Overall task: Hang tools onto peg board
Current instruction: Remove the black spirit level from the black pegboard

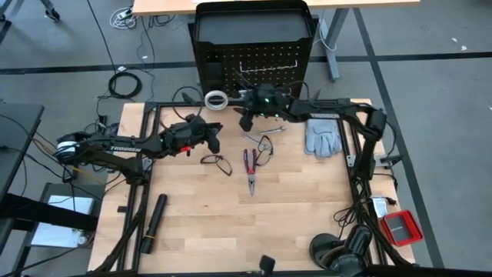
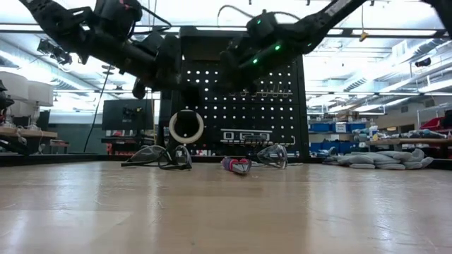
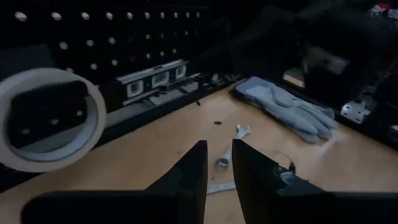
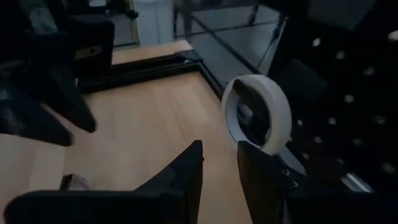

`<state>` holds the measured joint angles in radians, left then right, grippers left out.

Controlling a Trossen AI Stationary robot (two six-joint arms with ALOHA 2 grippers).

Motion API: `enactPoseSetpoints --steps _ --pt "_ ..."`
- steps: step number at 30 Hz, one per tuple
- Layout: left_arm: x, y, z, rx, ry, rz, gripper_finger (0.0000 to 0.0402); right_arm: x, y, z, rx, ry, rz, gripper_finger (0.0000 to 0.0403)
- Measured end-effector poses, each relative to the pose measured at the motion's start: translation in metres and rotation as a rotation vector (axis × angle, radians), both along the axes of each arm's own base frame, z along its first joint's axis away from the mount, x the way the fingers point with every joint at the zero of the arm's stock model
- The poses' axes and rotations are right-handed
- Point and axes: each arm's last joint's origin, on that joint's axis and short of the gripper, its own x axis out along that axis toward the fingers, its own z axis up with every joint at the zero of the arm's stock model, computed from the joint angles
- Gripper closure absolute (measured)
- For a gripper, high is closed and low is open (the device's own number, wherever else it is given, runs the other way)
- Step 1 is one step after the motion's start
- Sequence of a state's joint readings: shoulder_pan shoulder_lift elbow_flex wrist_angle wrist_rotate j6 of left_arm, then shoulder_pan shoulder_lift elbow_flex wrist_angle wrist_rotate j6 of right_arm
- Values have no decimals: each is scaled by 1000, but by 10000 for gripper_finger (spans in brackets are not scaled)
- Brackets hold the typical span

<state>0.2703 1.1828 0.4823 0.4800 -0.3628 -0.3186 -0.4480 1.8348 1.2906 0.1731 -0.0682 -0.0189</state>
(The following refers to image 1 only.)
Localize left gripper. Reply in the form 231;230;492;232
159;113;224;159

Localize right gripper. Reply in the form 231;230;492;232
232;83;294;132

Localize white masking tape roll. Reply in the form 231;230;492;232
203;90;229;112

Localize black clear safety glasses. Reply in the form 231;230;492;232
254;135;275;168
199;154;234;178

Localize silver combination wrench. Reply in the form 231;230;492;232
259;125;288;136
243;133;267;150

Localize red blue handled pliers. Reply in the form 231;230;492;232
241;149;258;197

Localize black pegboard cart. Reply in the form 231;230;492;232
188;0;320;103

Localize grey work glove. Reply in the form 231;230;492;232
304;118;344;160

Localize black cylinder with yellow band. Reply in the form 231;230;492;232
138;193;168;255

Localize wooden table with grey legs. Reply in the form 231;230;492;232
132;0;421;84

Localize white plastic packet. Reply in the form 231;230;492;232
371;195;390;219

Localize black desk lamp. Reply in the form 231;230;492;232
309;225;374;277

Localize white paper sheet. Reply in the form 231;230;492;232
30;195;95;249

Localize black side desk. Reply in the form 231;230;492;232
0;102;45;201

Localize red tray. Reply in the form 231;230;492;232
380;209;424;247

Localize silver pegboard hook rail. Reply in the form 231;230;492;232
238;59;300;73

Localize coiled black cable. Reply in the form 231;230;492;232
107;72;143;100

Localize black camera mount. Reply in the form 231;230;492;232
258;254;276;277

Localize white cable bundle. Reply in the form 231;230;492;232
109;6;139;31

